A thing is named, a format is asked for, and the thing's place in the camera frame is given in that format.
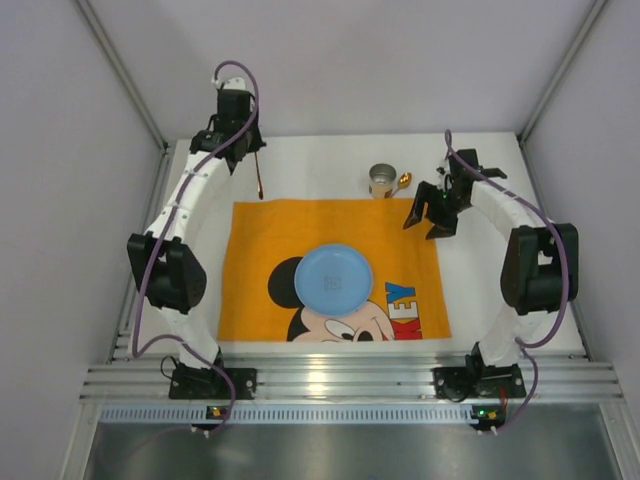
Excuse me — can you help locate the small metal cup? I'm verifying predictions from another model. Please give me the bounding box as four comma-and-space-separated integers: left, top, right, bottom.
369, 163, 397, 199

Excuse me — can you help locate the copper fork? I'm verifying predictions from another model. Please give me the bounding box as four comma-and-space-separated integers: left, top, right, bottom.
253, 152, 264, 201

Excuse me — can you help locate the blue plastic plate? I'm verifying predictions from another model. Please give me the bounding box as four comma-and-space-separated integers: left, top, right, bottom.
293, 244, 374, 318

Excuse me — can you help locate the orange Mickey Mouse cloth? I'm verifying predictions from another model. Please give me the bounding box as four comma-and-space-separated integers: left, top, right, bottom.
218, 199, 451, 343

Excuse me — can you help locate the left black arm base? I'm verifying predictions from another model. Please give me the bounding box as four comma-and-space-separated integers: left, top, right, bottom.
160, 355, 257, 400

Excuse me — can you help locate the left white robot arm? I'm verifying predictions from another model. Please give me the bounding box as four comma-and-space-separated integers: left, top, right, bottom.
127, 77, 266, 370

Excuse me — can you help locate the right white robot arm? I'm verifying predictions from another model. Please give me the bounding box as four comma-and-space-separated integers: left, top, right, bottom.
404, 149, 579, 367

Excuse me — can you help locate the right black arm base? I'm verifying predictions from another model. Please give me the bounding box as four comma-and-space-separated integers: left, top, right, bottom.
433, 342, 526, 403

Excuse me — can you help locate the copper spoon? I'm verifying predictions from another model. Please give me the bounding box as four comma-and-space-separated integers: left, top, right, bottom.
388, 172, 412, 198

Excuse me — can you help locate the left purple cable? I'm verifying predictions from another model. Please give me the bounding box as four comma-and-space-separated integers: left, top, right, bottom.
130, 60, 260, 432

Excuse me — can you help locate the purple cable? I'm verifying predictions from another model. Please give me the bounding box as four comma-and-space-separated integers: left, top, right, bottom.
130, 60, 260, 432
443, 129, 570, 435

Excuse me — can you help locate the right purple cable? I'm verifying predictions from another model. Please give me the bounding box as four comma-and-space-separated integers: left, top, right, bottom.
443, 129, 570, 435

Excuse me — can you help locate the perforated cable duct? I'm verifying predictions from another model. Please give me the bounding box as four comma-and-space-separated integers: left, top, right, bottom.
99, 403, 504, 425

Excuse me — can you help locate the aluminium mounting rail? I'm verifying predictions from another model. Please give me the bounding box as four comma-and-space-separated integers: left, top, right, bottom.
80, 343, 624, 403

